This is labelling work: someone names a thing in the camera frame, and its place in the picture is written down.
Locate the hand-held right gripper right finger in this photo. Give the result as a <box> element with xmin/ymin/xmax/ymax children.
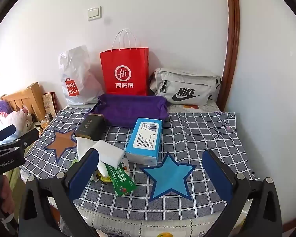
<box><xmin>202</xmin><ymin>149</ymin><xmax>283</xmax><ymax>237</ymax></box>

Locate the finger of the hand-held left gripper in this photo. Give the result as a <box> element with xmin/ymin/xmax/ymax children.
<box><xmin>0</xmin><ymin>124</ymin><xmax>17</xmax><ymax>145</ymax></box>
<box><xmin>0</xmin><ymin>128</ymin><xmax>40</xmax><ymax>153</ymax></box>

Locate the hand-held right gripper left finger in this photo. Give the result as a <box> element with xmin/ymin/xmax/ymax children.
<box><xmin>18</xmin><ymin>148</ymin><xmax>100</xmax><ymax>237</ymax></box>

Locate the white glove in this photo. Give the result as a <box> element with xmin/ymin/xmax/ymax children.
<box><xmin>76</xmin><ymin>136</ymin><xmax>109</xmax><ymax>178</ymax></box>

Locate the white foam block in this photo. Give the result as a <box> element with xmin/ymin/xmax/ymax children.
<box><xmin>92</xmin><ymin>140</ymin><xmax>125</xmax><ymax>167</ymax></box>

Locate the green sachet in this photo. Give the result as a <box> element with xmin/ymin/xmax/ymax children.
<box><xmin>106</xmin><ymin>162</ymin><xmax>137</xmax><ymax>197</ymax></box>

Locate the purple fabric tray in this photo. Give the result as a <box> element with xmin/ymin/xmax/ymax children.
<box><xmin>91</xmin><ymin>94</ymin><xmax>169</xmax><ymax>128</ymax></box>

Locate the person's left hand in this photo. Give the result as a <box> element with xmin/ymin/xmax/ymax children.
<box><xmin>0</xmin><ymin>176</ymin><xmax>11</xmax><ymax>218</ymax></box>

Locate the pastel printed quilt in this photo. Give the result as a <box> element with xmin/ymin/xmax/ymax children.
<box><xmin>0</xmin><ymin>99</ymin><xmax>35</xmax><ymax>139</ymax></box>

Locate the wooden nightstand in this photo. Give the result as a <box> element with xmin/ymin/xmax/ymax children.
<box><xmin>33</xmin><ymin>114</ymin><xmax>56</xmax><ymax>135</ymax></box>

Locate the green bed sheet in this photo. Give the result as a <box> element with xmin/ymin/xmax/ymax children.
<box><xmin>8</xmin><ymin>163</ymin><xmax>23</xmax><ymax>192</ymax></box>

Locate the wooden headboard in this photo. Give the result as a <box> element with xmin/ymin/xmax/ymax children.
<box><xmin>1</xmin><ymin>82</ymin><xmax>46</xmax><ymax>122</ymax></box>

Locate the grey checked mat with stars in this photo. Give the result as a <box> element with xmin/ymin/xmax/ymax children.
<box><xmin>24</xmin><ymin>104</ymin><xmax>259</xmax><ymax>214</ymax></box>

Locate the dark green tea tin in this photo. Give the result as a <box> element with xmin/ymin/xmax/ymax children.
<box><xmin>74</xmin><ymin>114</ymin><xmax>106</xmax><ymax>141</ymax></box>

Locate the blue tissue pack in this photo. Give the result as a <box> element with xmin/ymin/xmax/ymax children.
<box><xmin>125</xmin><ymin>118</ymin><xmax>163</xmax><ymax>166</ymax></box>

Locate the white plastic shopping bag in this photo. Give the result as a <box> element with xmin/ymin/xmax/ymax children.
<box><xmin>58</xmin><ymin>45</ymin><xmax>104</xmax><ymax>105</ymax></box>

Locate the grey waist bag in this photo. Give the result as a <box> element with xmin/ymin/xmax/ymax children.
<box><xmin>148</xmin><ymin>68</ymin><xmax>222</xmax><ymax>106</ymax></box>

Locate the red paper shopping bag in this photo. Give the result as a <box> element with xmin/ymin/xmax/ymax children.
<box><xmin>100</xmin><ymin>29</ymin><xmax>149</xmax><ymax>96</ymax></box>

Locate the brown wooden door frame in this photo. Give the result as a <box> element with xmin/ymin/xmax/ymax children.
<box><xmin>216</xmin><ymin>0</ymin><xmax>241</xmax><ymax>111</ymax></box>

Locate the white wall light switch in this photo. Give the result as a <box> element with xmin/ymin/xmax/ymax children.
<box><xmin>87</xmin><ymin>6</ymin><xmax>101</xmax><ymax>21</ymax></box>

